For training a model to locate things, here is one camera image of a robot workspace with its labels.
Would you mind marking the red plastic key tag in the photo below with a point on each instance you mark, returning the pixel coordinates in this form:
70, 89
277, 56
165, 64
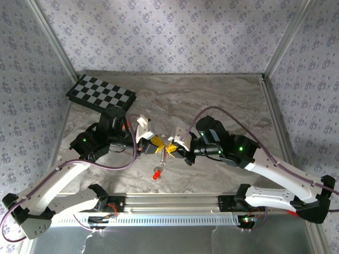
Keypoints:
156, 176

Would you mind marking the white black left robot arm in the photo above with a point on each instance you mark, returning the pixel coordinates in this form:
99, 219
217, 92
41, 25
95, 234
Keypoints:
66, 172

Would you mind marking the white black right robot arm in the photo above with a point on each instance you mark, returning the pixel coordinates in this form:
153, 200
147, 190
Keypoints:
278, 172

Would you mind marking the orange curved plastic piece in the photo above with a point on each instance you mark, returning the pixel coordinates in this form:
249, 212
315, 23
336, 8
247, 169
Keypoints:
126, 126

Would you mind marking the black grey chessboard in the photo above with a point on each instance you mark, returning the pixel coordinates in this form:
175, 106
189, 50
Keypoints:
100, 91

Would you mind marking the small controller board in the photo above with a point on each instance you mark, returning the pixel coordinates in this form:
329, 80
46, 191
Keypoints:
100, 219
247, 220

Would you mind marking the grey metal plate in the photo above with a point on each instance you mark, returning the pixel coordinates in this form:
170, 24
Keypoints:
159, 242

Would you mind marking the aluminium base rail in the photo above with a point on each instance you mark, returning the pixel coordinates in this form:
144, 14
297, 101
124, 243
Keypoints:
169, 203

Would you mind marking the perforated aluminium rail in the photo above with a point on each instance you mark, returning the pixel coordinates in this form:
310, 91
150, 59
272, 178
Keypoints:
169, 220

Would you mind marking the aluminium side frame bar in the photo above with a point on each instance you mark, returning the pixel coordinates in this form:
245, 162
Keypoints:
270, 92

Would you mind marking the aluminium frame post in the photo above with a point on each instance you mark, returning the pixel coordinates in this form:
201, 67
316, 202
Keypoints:
53, 39
285, 39

